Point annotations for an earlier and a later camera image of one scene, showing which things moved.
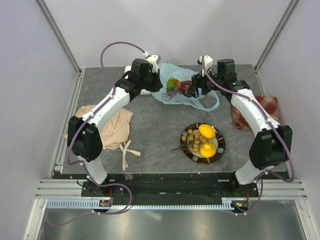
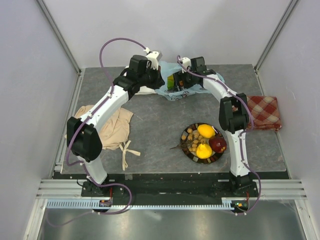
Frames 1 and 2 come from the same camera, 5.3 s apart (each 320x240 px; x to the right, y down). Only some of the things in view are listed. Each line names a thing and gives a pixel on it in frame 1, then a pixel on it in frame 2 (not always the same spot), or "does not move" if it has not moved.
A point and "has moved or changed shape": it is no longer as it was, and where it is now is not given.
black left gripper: [158, 85] does not move
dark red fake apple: [184, 86] has moved or changed shape
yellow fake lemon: [207, 130] does not move
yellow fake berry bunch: [193, 140] does not move
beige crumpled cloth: [116, 132] does not move
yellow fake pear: [208, 150] has moved or changed shape
